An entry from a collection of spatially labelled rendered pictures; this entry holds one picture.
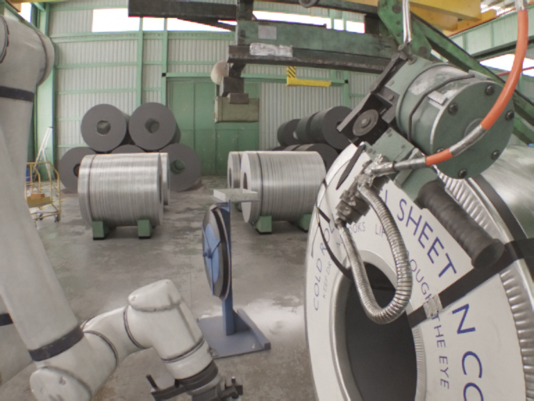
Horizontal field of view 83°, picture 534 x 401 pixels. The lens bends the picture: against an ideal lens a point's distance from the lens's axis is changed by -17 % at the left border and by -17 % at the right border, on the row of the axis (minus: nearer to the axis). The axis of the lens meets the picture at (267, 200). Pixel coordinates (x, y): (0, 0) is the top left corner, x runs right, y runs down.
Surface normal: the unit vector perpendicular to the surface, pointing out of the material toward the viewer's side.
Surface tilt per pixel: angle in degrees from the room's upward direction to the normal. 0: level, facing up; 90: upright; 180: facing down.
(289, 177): 71
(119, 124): 90
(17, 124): 100
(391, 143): 58
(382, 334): 66
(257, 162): 48
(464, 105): 115
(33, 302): 75
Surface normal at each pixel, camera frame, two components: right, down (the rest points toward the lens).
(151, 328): -0.08, 0.13
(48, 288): 0.91, -0.33
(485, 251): 0.18, 0.54
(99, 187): 0.21, -0.07
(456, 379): -0.98, 0.03
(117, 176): 0.19, -0.32
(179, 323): 0.64, -0.22
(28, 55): 0.97, 0.21
